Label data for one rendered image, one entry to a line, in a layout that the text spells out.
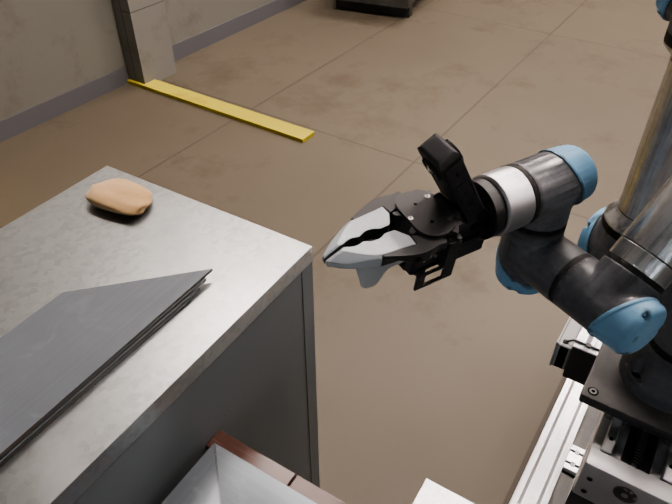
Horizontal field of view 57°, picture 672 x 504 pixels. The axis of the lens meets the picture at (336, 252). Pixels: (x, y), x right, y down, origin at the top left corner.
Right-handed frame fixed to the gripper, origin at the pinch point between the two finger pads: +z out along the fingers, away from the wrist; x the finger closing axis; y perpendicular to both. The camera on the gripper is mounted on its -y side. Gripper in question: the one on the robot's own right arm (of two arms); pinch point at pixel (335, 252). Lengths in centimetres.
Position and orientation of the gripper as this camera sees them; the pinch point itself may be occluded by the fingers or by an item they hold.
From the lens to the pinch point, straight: 61.3
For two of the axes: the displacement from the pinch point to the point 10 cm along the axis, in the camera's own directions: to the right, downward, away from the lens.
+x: -5.1, -6.5, 5.7
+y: -0.7, 6.9, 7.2
